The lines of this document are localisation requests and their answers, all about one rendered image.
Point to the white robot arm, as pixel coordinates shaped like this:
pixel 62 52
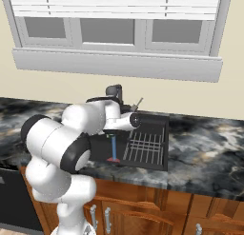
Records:
pixel 54 143

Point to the black kitchen sink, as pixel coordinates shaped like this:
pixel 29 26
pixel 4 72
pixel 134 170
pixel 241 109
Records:
pixel 152 123

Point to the wooden panel under sink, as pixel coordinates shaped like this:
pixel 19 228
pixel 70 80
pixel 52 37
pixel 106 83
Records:
pixel 133 189

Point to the grey tap lever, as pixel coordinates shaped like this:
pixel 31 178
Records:
pixel 138 103

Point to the dark grey tap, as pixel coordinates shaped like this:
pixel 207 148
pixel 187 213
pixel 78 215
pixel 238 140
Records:
pixel 114 90

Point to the blue rod with red foot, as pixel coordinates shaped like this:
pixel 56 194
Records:
pixel 113 148

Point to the white window sill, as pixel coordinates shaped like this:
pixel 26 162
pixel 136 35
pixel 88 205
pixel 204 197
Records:
pixel 117 64

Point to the wooden cupboard door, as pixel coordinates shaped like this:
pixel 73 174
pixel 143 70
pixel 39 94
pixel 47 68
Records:
pixel 143 219
pixel 219 218
pixel 99 213

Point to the white window blind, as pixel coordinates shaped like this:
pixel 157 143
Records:
pixel 114 4

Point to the black dishwasher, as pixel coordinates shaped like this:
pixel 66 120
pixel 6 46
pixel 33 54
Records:
pixel 14 200

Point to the white window frame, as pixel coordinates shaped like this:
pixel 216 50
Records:
pixel 139 32

